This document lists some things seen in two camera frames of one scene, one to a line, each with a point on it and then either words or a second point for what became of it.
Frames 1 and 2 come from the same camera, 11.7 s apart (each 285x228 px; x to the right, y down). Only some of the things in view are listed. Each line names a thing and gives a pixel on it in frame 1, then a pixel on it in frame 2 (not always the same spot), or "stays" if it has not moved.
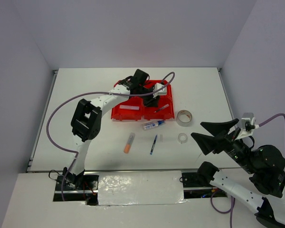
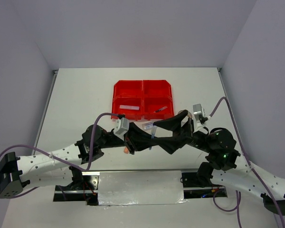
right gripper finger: x=216 y=128 → x=174 y=123
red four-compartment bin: x=134 y=108 stays
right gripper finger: x=208 y=144 → x=171 y=144
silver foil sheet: x=140 y=187 stays
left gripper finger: x=150 y=101 → x=141 y=146
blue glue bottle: x=152 y=124 stays
